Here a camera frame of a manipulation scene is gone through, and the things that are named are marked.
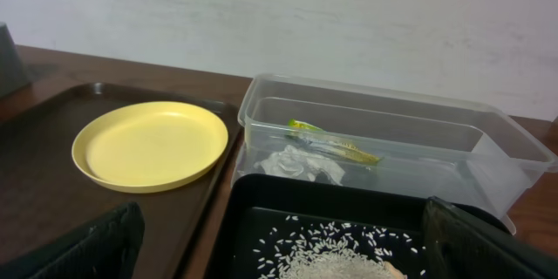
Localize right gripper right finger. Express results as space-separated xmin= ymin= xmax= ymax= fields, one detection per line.
xmin=422 ymin=197 xmax=557 ymax=279

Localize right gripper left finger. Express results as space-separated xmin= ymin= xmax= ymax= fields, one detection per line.
xmin=1 ymin=202 xmax=145 ymax=279

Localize yellow round plate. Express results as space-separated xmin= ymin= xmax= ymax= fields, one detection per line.
xmin=71 ymin=101 xmax=229 ymax=194

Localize rice and food scraps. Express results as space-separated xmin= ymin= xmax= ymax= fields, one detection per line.
xmin=248 ymin=214 xmax=428 ymax=279

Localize white paper napkin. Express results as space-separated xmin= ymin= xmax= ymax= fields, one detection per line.
xmin=254 ymin=145 xmax=345 ymax=186

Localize green snack wrapper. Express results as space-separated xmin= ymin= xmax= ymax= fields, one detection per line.
xmin=287 ymin=119 xmax=382 ymax=166

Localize grey plastic dishwasher rack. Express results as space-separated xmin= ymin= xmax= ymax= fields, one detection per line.
xmin=0 ymin=22 xmax=31 ymax=98

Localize dark brown serving tray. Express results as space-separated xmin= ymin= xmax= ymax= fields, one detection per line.
xmin=1 ymin=83 xmax=240 ymax=278

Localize clear plastic bin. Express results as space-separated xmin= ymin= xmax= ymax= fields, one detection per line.
xmin=234 ymin=74 xmax=557 ymax=222

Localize black rectangular tray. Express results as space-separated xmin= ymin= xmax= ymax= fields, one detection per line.
xmin=205 ymin=174 xmax=504 ymax=278

